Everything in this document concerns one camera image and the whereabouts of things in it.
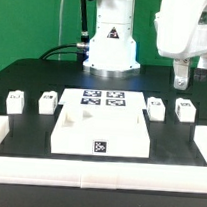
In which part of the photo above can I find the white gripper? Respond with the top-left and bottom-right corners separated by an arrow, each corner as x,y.
155,0 -> 207,90

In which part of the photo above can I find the white square tabletop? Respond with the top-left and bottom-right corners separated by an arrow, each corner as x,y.
50,105 -> 150,159

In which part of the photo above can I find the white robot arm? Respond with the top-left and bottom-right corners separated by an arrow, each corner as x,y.
83,0 -> 207,90

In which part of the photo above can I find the white marker sheet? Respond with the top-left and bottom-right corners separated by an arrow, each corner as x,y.
58,88 -> 146,109

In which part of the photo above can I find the white U-shaped fence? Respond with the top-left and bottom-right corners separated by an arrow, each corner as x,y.
0,115 -> 207,194

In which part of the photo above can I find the black cable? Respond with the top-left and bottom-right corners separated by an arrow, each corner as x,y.
38,41 -> 88,63

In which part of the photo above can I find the thin white cable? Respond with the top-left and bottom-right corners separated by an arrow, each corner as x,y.
55,0 -> 68,62

